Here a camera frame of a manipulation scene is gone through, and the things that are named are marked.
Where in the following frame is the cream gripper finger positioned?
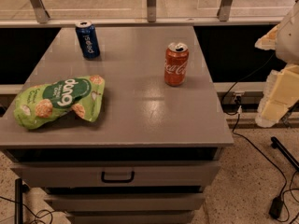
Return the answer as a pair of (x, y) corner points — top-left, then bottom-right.
(255, 63), (299, 128)
(255, 25), (278, 50)

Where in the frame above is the red coca-cola can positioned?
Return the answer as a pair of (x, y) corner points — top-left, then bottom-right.
(164, 42), (189, 86)

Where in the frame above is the blue pepsi can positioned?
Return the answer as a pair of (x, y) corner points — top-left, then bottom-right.
(76, 21), (100, 59)

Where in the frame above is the black stand leg right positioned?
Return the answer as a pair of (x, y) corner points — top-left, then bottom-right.
(271, 136), (299, 172)

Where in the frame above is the black stand leg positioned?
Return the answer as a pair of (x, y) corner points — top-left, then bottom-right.
(271, 136), (299, 172)
(14, 178), (29, 224)

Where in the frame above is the black power adapter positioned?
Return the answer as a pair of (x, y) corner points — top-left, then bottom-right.
(269, 196), (284, 219)

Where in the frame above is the grey drawer cabinet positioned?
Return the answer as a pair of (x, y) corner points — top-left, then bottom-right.
(1, 26), (233, 224)

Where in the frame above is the green dang chips bag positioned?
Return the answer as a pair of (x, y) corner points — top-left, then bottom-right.
(13, 75), (105, 130)

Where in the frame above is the black stand leg left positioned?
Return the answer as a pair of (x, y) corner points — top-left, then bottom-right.
(14, 178), (29, 224)

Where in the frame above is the black power cable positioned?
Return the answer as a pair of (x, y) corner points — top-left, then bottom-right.
(220, 51), (299, 224)

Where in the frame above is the wall power outlet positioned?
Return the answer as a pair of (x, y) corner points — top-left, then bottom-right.
(233, 91), (245, 105)

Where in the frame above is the metal window post right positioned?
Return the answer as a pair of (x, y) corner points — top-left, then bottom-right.
(217, 0), (233, 21)

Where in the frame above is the metal window post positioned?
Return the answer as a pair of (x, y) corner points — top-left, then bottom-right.
(217, 0), (233, 21)
(29, 0), (50, 23)
(147, 0), (156, 22)

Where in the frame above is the metal window post middle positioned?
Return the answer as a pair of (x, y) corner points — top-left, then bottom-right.
(147, 0), (156, 22)

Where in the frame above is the black drawer handle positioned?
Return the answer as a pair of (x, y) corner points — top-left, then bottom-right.
(100, 171), (135, 184)

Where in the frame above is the metal window post left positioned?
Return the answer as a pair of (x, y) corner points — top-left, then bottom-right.
(29, 0), (50, 23)

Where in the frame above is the black cable bottom left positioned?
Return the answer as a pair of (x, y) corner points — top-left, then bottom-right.
(0, 195), (64, 224)

